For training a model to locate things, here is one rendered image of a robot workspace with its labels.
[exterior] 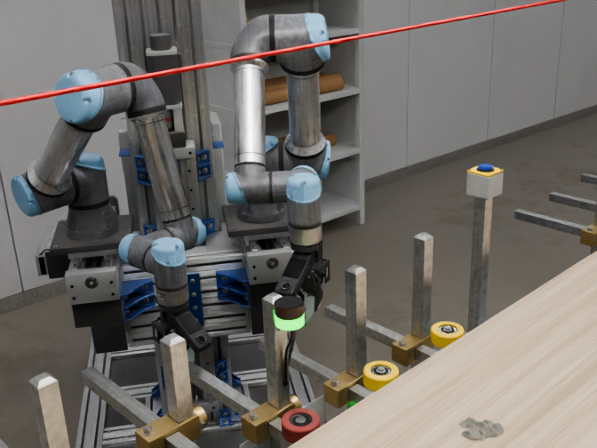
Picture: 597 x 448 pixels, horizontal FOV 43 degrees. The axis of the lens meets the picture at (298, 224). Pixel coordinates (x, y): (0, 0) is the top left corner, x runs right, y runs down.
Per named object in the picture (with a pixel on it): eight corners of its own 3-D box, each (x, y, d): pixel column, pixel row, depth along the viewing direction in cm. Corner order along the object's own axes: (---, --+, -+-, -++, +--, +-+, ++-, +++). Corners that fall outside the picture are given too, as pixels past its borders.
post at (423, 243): (409, 396, 205) (413, 234, 187) (417, 390, 207) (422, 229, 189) (419, 401, 202) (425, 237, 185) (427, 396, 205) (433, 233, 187)
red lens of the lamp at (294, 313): (268, 312, 153) (267, 302, 152) (290, 302, 156) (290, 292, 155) (288, 323, 148) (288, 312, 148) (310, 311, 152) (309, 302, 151)
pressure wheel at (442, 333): (433, 377, 185) (434, 336, 181) (426, 359, 192) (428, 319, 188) (465, 375, 185) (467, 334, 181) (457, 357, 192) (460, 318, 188)
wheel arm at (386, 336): (324, 319, 216) (323, 306, 215) (332, 315, 219) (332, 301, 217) (448, 378, 187) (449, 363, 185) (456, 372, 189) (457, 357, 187)
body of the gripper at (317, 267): (330, 282, 178) (330, 235, 173) (315, 298, 171) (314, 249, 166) (302, 276, 181) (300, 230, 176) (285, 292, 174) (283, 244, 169)
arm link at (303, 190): (320, 170, 169) (321, 181, 161) (322, 215, 173) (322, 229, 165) (285, 171, 169) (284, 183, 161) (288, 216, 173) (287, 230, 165)
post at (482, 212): (464, 340, 219) (472, 195, 202) (473, 333, 222) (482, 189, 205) (477, 345, 216) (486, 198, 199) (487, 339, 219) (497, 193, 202)
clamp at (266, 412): (242, 435, 163) (240, 416, 161) (287, 408, 171) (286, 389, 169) (258, 447, 159) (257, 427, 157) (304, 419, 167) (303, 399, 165)
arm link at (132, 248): (152, 252, 191) (181, 263, 184) (116, 267, 183) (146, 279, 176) (149, 223, 188) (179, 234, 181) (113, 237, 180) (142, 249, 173)
